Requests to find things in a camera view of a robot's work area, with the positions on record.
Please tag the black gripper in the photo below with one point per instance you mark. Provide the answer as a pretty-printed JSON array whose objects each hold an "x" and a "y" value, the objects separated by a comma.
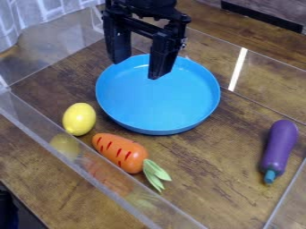
[{"x": 121, "y": 17}]

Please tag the yellow toy lemon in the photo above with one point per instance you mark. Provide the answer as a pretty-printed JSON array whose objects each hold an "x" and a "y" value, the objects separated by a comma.
[{"x": 79, "y": 119}]

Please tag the blue round tray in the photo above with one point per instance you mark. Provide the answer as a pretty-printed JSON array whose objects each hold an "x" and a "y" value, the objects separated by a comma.
[{"x": 158, "y": 107}]

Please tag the black baseboard strip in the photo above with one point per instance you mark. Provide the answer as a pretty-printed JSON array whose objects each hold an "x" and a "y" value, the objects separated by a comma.
[{"x": 288, "y": 25}]

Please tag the white patterned curtain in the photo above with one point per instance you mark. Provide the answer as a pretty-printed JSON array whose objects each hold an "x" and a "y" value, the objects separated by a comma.
[{"x": 20, "y": 14}]

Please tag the orange toy carrot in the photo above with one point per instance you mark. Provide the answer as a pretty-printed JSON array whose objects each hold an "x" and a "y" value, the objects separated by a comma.
[{"x": 129, "y": 156}]

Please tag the purple toy eggplant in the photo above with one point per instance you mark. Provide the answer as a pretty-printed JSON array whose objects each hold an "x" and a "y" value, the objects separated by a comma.
[{"x": 282, "y": 139}]

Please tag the clear acrylic enclosure wall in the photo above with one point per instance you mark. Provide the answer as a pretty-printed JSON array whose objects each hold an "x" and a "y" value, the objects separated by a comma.
[{"x": 141, "y": 202}]

